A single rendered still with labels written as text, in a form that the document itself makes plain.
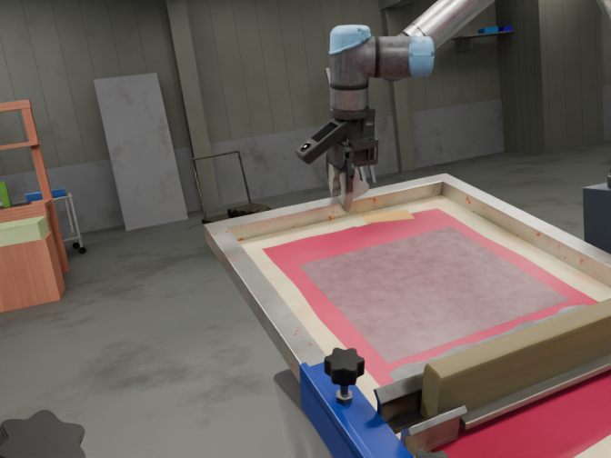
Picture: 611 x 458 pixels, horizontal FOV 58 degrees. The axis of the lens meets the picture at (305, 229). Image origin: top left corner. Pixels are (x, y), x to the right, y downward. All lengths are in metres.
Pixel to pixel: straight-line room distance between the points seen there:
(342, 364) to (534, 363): 0.23
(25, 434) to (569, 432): 0.59
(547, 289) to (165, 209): 8.29
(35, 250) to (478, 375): 5.32
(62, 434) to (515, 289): 0.78
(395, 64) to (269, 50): 9.09
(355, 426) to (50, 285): 5.30
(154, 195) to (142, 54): 2.31
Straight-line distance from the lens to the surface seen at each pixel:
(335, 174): 1.16
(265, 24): 10.18
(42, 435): 0.32
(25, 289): 5.86
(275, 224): 1.11
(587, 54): 12.38
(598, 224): 1.41
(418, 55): 1.08
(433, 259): 1.03
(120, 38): 9.73
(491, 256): 1.06
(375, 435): 0.62
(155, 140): 9.20
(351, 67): 1.07
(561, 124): 11.90
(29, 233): 5.74
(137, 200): 9.04
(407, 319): 0.86
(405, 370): 0.76
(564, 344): 0.72
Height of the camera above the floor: 1.46
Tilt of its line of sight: 12 degrees down
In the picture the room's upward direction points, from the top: 8 degrees counter-clockwise
